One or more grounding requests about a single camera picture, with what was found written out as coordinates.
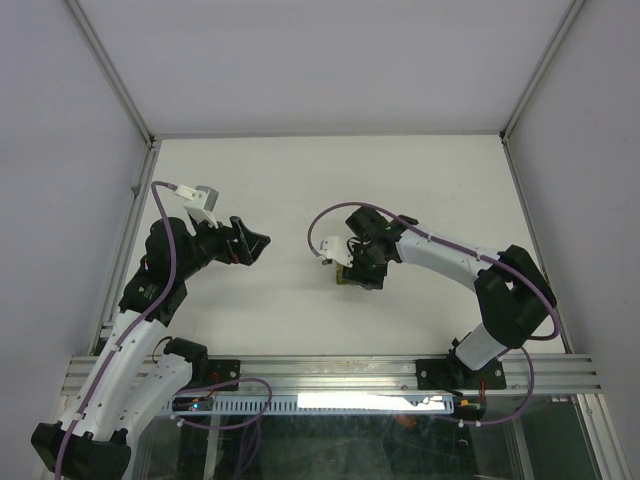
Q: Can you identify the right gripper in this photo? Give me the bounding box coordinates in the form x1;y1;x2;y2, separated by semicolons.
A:
340;241;388;289

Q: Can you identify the green pill box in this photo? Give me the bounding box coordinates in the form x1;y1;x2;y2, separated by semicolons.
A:
335;264;357;286

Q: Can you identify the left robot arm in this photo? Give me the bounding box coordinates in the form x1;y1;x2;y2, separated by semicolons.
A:
31;216;271;479

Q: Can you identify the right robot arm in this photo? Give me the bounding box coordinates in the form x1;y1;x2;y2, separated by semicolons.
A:
342;207;557;394

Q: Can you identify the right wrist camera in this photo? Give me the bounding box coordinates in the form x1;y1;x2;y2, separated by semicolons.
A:
318;236;353;267

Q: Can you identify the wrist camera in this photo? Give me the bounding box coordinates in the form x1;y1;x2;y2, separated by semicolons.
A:
318;236;353;267
175;184;219;229

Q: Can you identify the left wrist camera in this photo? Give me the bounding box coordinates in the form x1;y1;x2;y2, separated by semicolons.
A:
175;184;219;229

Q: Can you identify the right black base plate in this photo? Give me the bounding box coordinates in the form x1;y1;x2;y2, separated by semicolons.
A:
415;357;507;395

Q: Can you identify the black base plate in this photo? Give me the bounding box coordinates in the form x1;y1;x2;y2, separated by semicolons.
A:
203;358;241;396
415;357;507;395

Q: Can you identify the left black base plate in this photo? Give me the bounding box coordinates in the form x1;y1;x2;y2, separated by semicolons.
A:
203;358;241;396

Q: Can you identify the white slotted cable duct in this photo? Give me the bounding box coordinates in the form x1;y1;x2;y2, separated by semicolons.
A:
161;393;454;416

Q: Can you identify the aluminium mounting rail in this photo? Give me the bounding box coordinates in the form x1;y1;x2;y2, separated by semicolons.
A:
62;353;601;399

